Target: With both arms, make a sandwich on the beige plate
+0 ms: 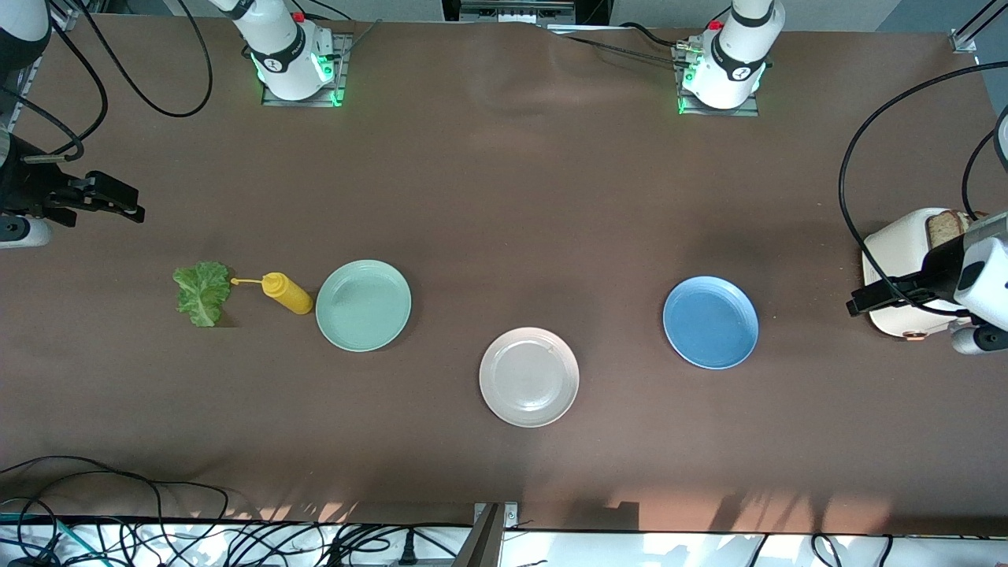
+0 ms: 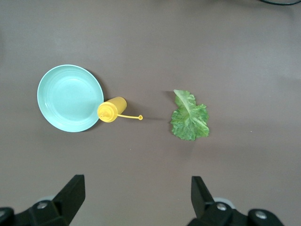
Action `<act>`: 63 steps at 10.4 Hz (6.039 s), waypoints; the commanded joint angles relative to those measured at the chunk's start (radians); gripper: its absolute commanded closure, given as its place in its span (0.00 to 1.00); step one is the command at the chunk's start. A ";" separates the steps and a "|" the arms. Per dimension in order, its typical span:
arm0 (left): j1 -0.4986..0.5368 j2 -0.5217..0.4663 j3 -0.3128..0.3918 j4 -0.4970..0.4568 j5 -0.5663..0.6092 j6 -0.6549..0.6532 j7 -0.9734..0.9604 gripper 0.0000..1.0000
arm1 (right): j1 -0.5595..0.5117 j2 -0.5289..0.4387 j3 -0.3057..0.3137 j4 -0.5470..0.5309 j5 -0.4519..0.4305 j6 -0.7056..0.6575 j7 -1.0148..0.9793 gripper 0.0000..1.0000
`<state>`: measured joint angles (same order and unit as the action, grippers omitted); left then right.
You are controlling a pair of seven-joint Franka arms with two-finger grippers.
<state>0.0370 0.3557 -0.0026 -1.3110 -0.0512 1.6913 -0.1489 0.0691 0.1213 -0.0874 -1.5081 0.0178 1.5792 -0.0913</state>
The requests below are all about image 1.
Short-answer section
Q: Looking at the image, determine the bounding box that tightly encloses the green lettuce leaf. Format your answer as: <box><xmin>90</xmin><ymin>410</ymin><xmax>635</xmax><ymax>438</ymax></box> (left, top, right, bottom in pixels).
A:
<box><xmin>172</xmin><ymin>261</ymin><xmax>234</xmax><ymax>328</ymax></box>

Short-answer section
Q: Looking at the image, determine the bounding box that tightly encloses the aluminium frame rail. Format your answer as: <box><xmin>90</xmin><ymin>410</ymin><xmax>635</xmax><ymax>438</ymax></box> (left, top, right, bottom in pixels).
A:
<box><xmin>0</xmin><ymin>0</ymin><xmax>81</xmax><ymax>131</ymax></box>

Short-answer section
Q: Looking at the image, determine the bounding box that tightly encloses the blue plate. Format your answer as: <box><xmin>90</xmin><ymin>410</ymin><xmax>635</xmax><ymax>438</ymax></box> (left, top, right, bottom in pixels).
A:
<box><xmin>662</xmin><ymin>276</ymin><xmax>760</xmax><ymax>371</ymax></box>

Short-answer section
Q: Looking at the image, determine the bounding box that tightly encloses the teal cable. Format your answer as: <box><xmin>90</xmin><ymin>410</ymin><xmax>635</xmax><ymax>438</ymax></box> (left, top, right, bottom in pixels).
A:
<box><xmin>0</xmin><ymin>512</ymin><xmax>80</xmax><ymax>556</ymax></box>

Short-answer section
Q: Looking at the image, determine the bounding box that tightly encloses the beige plate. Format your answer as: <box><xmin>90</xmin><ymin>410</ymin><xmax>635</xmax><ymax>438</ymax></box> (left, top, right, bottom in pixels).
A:
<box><xmin>479</xmin><ymin>327</ymin><xmax>580</xmax><ymax>428</ymax></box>

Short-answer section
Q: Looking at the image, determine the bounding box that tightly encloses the black equipment box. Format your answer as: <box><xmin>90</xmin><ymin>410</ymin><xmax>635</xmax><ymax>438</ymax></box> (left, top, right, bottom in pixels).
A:
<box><xmin>441</xmin><ymin>0</ymin><xmax>611</xmax><ymax>28</ymax></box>

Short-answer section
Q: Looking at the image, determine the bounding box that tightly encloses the black cable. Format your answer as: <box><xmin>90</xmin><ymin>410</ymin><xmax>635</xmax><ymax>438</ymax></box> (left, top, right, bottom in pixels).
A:
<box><xmin>839</xmin><ymin>61</ymin><xmax>1008</xmax><ymax>316</ymax></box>
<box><xmin>75</xmin><ymin>0</ymin><xmax>213</xmax><ymax>119</ymax></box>
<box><xmin>0</xmin><ymin>455</ymin><xmax>231</xmax><ymax>567</ymax></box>
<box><xmin>962</xmin><ymin>130</ymin><xmax>1001</xmax><ymax>220</ymax></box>
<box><xmin>0</xmin><ymin>0</ymin><xmax>109</xmax><ymax>164</ymax></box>
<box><xmin>563</xmin><ymin>31</ymin><xmax>694</xmax><ymax>70</ymax></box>

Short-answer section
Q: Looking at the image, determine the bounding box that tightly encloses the mint green plate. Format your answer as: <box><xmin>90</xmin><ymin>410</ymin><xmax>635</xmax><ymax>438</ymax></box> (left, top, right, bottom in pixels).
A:
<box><xmin>315</xmin><ymin>259</ymin><xmax>413</xmax><ymax>353</ymax></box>

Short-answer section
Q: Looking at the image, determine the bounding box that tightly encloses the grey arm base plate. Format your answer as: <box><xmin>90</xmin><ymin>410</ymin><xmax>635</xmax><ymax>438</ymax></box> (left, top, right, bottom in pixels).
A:
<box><xmin>677</xmin><ymin>43</ymin><xmax>761</xmax><ymax>117</ymax></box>
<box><xmin>261</xmin><ymin>33</ymin><xmax>347</xmax><ymax>108</ymax></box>

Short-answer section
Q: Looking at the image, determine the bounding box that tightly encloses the aluminium frame corner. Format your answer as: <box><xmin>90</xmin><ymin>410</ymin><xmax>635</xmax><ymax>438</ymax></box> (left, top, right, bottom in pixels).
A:
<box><xmin>949</xmin><ymin>0</ymin><xmax>1008</xmax><ymax>54</ymax></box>

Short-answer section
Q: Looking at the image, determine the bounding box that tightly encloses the white toaster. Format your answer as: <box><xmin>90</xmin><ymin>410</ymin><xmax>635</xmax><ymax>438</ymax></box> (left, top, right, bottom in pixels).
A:
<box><xmin>861</xmin><ymin>207</ymin><xmax>995</xmax><ymax>341</ymax></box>

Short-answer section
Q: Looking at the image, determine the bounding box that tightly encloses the grey metal bracket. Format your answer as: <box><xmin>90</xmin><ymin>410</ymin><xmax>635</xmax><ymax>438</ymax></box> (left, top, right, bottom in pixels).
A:
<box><xmin>465</xmin><ymin>502</ymin><xmax>521</xmax><ymax>567</ymax></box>

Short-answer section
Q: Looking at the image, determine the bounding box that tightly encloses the yellow squeeze bottle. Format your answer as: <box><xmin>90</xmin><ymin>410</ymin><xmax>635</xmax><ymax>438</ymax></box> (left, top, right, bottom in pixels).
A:
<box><xmin>230</xmin><ymin>272</ymin><xmax>314</xmax><ymax>316</ymax></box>

